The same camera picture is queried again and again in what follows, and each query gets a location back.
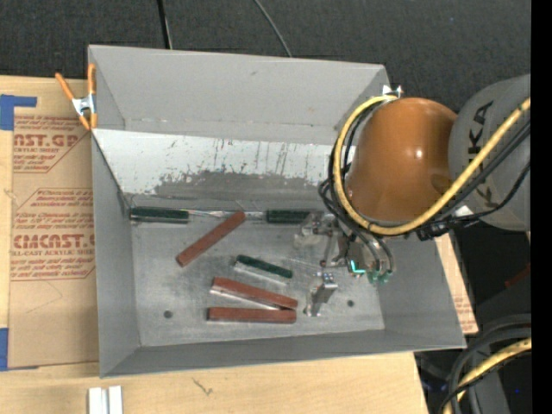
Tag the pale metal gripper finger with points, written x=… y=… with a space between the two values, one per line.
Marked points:
x=308 y=236
x=321 y=293

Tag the dark green flat block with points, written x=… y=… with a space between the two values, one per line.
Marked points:
x=286 y=216
x=159 y=215
x=264 y=267

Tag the red-brown flat block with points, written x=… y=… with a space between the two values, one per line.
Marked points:
x=252 y=315
x=210 y=239
x=254 y=292

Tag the grey metal bin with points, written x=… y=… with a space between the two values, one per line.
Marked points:
x=194 y=248

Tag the brown cardboard board, red print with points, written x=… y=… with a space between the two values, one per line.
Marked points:
x=52 y=300

